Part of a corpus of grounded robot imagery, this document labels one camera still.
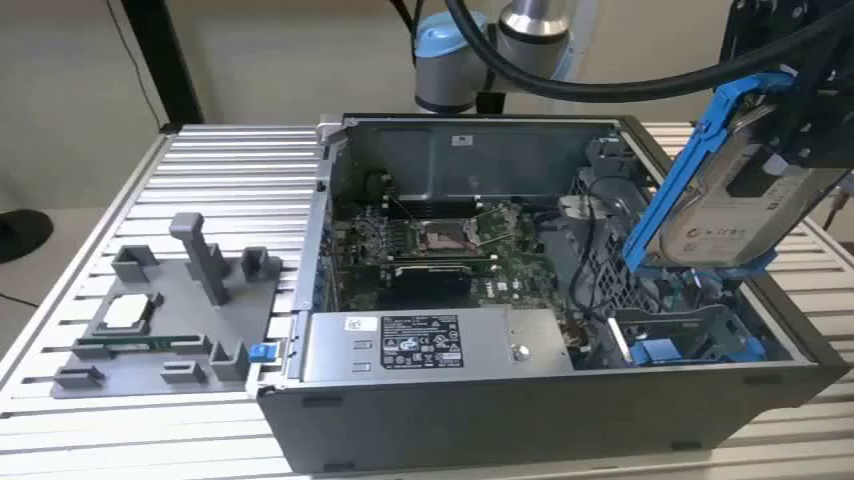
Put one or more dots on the black frame post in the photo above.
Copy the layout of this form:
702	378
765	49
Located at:
167	65

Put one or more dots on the silver CPU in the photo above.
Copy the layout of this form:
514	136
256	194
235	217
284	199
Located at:
127	310

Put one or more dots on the round black stand foot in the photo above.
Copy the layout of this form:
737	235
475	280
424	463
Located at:
23	235

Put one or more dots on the hard disk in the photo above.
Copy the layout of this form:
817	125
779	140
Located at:
707	235

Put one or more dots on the grey perforated disk bay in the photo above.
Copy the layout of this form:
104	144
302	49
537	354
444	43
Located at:
614	200

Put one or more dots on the black graphics card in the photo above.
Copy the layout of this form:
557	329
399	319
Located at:
434	282

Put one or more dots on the green RAM stick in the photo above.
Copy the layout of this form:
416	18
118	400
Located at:
155	342

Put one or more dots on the blue case latch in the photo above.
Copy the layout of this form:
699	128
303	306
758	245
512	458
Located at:
260	352

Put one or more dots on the silver metal bracket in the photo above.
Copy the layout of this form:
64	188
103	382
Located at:
574	207

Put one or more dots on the grey parts rack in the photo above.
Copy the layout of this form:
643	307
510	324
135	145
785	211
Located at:
180	320

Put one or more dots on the locking lever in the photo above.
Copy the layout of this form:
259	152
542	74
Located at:
407	210

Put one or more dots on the dark grey PC case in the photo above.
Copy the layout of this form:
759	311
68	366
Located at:
467	425

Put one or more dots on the silver power supply unit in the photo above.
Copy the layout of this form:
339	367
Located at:
534	327

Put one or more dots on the green motherboard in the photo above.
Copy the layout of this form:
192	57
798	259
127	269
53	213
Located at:
514	262

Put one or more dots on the CPU socket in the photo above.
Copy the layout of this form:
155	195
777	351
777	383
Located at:
446	237

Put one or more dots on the blue empty bay carrier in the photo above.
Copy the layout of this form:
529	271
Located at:
654	352

